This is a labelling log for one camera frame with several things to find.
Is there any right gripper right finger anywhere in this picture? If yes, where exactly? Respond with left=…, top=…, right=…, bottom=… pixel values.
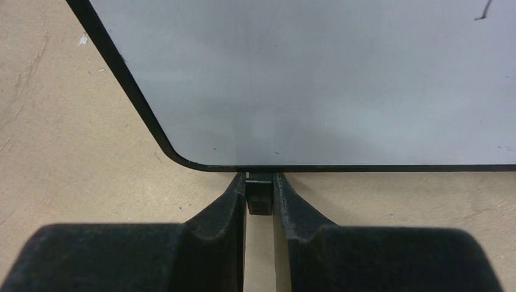
left=273, top=173, right=502, bottom=291

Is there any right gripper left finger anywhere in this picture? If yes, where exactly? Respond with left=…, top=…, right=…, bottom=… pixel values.
left=1, top=173, right=246, bottom=291

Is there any black framed whiteboard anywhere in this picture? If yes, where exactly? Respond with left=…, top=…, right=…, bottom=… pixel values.
left=68, top=1, right=515, bottom=172

